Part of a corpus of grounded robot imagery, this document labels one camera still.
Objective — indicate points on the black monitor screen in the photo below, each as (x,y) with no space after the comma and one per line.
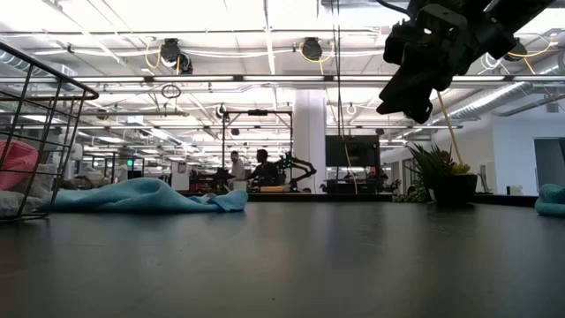
(353,150)

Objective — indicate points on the pink microfiber towel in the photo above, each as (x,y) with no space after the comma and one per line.
(15,163)

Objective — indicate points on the black background robot arm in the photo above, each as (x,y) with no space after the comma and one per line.
(300,165)

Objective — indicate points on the white waffle weave towel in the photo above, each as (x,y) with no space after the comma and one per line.
(17,201)

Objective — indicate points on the light blue microfiber towel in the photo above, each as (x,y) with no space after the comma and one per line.
(145,196)

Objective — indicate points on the black background rig frame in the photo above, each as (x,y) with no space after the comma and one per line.
(257,112)

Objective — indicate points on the person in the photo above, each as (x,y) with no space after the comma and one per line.
(237,168)
(265,172)

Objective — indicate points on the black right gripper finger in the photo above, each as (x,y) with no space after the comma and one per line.
(406,95)
(421,115)

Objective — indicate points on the small potted artificial plant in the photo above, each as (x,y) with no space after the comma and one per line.
(450,190)

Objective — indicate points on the teal microfiber towel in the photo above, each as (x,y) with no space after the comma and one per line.
(552,201)

